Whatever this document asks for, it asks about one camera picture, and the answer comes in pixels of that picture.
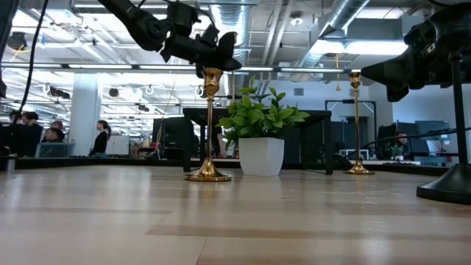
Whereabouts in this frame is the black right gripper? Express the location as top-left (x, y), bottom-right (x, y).
top-left (360, 2), bottom-right (471, 104)

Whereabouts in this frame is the tall gold candle stick holder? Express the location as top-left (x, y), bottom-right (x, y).
top-left (344, 71), bottom-right (375, 176)

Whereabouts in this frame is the black candle stick holder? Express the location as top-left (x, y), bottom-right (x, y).
top-left (416, 51), bottom-right (471, 206)

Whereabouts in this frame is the black background rig frame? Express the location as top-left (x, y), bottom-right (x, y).
top-left (325, 98), bottom-right (378, 163)

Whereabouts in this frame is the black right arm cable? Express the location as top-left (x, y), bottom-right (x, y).
top-left (336, 127), bottom-right (471, 165)

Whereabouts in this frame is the silver spiral ventilation duct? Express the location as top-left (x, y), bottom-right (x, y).
top-left (294, 0), bottom-right (372, 71)
top-left (209, 0), bottom-right (252, 97)

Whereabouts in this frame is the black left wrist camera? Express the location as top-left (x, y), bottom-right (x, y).
top-left (166, 1), bottom-right (202, 38)

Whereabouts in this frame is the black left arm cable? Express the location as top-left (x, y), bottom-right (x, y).
top-left (18, 0), bottom-right (50, 113)

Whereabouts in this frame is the grey-green chair back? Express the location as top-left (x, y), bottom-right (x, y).
top-left (35, 142), bottom-right (77, 159)

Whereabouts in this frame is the black aluminium table frame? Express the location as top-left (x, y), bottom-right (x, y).
top-left (0, 156), bottom-right (450, 177)

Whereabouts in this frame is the person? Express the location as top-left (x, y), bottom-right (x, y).
top-left (49, 120), bottom-right (68, 143)
top-left (6, 109), bottom-right (24, 156)
top-left (382, 131), bottom-right (410, 161)
top-left (40, 127), bottom-right (65, 144)
top-left (211, 124), bottom-right (228, 159)
top-left (21, 111), bottom-right (44, 158)
top-left (88, 119), bottom-right (113, 157)

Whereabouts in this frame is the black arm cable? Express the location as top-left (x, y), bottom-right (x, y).
top-left (336, 127), bottom-right (471, 165)
top-left (18, 0), bottom-right (50, 113)

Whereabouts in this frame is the dark cabinet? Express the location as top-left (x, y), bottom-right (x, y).
top-left (152, 116), bottom-right (196, 160)

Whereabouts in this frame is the long white light bar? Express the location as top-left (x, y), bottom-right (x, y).
top-left (0, 62), bottom-right (364, 74)

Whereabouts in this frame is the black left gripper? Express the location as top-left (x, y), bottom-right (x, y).
top-left (160, 24), bottom-right (243, 72)

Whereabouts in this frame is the dark computer monitor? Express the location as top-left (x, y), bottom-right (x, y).
top-left (414, 120), bottom-right (452, 143)

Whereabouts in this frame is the white room pillar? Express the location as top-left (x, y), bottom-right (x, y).
top-left (68, 73), bottom-right (103, 156)

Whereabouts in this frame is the short gold candle stick holder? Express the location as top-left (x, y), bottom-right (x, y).
top-left (184, 67), bottom-right (233, 183)

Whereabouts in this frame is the green plant in white pot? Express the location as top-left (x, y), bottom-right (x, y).
top-left (216, 75), bottom-right (311, 177)

